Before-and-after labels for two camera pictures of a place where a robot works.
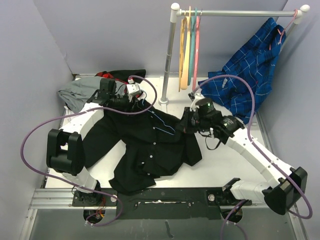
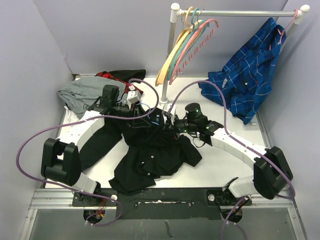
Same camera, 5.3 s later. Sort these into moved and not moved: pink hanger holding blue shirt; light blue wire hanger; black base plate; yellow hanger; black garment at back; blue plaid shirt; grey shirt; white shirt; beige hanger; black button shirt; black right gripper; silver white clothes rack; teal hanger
Moved: light blue wire hanger; teal hanger; black right gripper; yellow hanger; beige hanger
Not moved: pink hanger holding blue shirt; black button shirt; white shirt; black garment at back; black base plate; blue plaid shirt; silver white clothes rack; grey shirt
